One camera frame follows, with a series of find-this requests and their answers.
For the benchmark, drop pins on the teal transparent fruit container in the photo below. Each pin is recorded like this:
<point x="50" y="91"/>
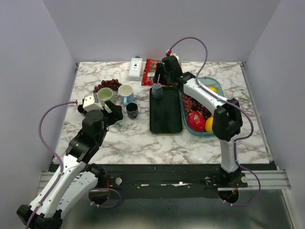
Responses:
<point x="184" y="118"/>

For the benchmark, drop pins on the yellow mango fruit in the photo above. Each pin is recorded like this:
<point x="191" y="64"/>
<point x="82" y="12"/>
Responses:
<point x="209" y="124"/>

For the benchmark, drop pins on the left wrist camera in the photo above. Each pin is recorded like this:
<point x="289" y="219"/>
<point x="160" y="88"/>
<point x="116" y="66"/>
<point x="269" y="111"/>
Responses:
<point x="90" y="102"/>

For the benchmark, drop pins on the red snack bag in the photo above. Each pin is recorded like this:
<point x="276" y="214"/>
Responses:
<point x="149" y="72"/>

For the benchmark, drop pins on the grey blue dotted mug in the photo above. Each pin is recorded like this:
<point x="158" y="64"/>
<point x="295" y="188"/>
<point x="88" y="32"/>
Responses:
<point x="157" y="90"/>

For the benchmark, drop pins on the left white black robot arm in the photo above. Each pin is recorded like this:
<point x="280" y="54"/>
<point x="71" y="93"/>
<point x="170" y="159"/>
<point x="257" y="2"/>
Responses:
<point x="74" y="176"/>

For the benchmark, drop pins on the red dragon fruit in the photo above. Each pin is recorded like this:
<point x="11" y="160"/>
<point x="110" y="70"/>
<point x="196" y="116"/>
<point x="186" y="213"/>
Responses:
<point x="196" y="121"/>

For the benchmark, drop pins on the brown striped mug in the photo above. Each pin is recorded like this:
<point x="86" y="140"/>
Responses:
<point x="81" y="110"/>

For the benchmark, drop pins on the light green large mug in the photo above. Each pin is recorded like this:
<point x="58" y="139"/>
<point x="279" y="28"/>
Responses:
<point x="105" y="94"/>

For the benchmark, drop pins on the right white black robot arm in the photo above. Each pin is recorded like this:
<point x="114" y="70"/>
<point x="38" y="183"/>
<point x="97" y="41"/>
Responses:
<point x="227" y="119"/>

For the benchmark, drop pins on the dark red grape bunch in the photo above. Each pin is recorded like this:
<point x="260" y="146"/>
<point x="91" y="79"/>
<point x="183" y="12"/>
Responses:
<point x="113" y="84"/>

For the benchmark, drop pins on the mint green mug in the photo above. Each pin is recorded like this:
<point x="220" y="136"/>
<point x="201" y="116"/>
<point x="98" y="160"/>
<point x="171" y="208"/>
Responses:
<point x="114" y="116"/>

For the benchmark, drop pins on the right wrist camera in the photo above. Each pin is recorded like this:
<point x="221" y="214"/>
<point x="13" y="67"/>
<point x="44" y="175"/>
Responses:
<point x="170" y="53"/>

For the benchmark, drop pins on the white rectangular box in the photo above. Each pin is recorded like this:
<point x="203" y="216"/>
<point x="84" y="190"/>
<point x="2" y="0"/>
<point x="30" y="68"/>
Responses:
<point x="134" y="73"/>

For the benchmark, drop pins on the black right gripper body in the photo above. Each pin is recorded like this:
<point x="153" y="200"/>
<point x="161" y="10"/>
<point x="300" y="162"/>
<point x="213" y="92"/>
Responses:
<point x="168" y="78"/>

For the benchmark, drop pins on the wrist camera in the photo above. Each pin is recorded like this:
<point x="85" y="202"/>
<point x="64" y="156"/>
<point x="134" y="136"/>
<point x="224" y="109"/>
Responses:
<point x="90" y="102"/>
<point x="170" y="53"/>

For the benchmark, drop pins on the light blue hexagonal mug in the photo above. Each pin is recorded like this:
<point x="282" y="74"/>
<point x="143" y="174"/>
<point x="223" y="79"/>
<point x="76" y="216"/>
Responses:
<point x="126" y="94"/>

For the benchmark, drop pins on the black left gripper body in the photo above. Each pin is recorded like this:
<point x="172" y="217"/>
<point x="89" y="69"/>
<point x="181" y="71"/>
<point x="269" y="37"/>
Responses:
<point x="103" y="133"/>

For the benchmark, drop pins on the yellow lemon fruit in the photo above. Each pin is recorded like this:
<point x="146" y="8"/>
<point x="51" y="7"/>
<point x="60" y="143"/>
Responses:
<point x="213" y="89"/>

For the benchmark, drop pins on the red grape bunch in container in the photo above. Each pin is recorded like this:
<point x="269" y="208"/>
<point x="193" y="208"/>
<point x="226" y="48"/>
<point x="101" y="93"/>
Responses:
<point x="190" y="105"/>

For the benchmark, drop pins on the aluminium frame rail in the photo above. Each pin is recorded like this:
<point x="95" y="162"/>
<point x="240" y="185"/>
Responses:
<point x="269" y="180"/>

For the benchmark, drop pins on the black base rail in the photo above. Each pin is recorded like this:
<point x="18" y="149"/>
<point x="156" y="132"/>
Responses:
<point x="173" y="181"/>

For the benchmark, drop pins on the black tray gold rim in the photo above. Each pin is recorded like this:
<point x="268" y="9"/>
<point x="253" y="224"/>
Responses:
<point x="165" y="115"/>

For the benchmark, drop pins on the dark blue mug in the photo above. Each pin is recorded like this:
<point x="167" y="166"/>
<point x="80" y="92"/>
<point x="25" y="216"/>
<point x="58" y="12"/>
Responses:
<point x="132" y="110"/>

